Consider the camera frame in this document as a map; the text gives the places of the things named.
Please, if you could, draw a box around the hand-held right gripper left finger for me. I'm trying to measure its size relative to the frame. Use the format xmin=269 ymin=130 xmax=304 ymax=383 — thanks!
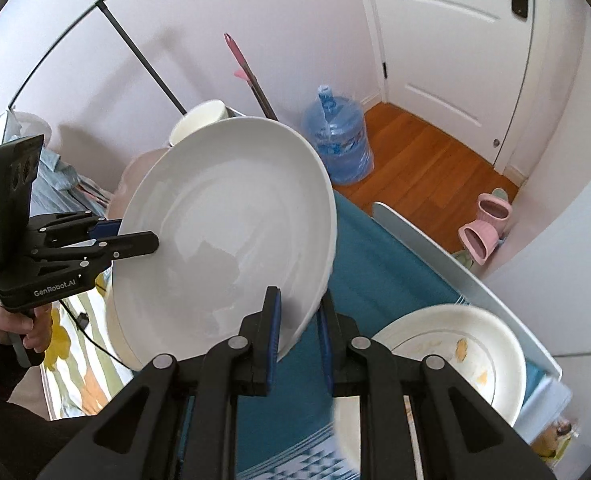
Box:
xmin=36 ymin=286 xmax=282 ymax=480

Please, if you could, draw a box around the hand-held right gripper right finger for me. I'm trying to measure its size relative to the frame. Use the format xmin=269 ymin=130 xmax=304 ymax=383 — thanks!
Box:
xmin=317 ymin=290 xmax=559 ymax=480

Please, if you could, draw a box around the blue water jug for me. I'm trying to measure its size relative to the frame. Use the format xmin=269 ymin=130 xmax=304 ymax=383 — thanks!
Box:
xmin=303 ymin=85 xmax=375 ymax=186

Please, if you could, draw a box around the floral blanket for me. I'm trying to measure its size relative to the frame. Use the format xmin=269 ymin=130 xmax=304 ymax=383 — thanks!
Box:
xmin=40 ymin=280 xmax=144 ymax=420

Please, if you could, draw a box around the black garment rack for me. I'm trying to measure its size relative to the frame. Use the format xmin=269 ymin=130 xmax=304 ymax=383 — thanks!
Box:
xmin=8 ymin=0 xmax=187 ymax=116

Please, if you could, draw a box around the white door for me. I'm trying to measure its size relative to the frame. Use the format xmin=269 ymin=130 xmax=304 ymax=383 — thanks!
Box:
xmin=350 ymin=0 xmax=551 ymax=176

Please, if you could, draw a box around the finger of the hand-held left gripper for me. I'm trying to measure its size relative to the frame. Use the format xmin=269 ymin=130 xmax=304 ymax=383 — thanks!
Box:
xmin=27 ymin=211 xmax=122 ymax=247
xmin=30 ymin=231 xmax=160 ymax=272

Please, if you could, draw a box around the duck print plate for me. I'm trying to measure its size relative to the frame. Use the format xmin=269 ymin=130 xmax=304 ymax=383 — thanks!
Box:
xmin=370 ymin=304 xmax=527 ymax=426

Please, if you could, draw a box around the light blue shirt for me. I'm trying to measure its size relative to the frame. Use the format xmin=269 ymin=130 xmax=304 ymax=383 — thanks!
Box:
xmin=0 ymin=109 xmax=111 ymax=221

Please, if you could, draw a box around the person's left forearm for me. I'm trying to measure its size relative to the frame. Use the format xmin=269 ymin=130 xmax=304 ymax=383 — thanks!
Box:
xmin=0 ymin=330 xmax=101 ymax=480

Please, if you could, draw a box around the teal tablecloth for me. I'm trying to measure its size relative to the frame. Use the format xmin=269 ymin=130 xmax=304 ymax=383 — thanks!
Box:
xmin=176 ymin=192 xmax=546 ymax=476

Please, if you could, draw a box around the black cable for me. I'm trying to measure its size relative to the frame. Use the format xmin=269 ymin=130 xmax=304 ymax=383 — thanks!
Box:
xmin=58 ymin=299 xmax=129 ymax=367

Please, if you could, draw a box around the small white plate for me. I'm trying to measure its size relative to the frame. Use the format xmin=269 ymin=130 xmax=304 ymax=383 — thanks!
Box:
xmin=334 ymin=394 xmax=373 ymax=480

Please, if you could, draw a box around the pink slipper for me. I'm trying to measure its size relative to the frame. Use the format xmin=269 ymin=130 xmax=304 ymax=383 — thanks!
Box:
xmin=478 ymin=192 xmax=513 ymax=233
xmin=458 ymin=220 xmax=499 ymax=266

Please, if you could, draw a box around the large white plate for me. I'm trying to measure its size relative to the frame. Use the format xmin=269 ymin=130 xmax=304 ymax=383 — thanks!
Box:
xmin=106 ymin=116 xmax=337 ymax=373

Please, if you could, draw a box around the cream bowl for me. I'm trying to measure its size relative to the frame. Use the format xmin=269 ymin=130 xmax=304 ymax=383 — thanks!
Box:
xmin=168 ymin=99 xmax=226 ymax=148

